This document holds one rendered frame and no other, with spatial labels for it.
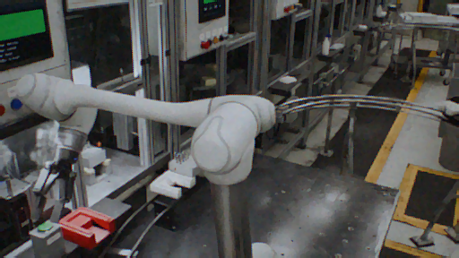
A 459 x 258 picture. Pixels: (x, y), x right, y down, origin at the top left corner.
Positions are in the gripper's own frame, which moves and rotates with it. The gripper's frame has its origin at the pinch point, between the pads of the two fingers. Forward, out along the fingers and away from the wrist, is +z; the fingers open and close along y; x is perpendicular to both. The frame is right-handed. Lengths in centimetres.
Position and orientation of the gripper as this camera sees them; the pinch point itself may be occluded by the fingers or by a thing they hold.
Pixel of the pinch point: (47, 212)
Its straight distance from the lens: 155.6
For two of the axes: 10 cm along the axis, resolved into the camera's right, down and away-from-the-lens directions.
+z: -1.9, 9.5, -2.5
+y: -2.1, -2.9, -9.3
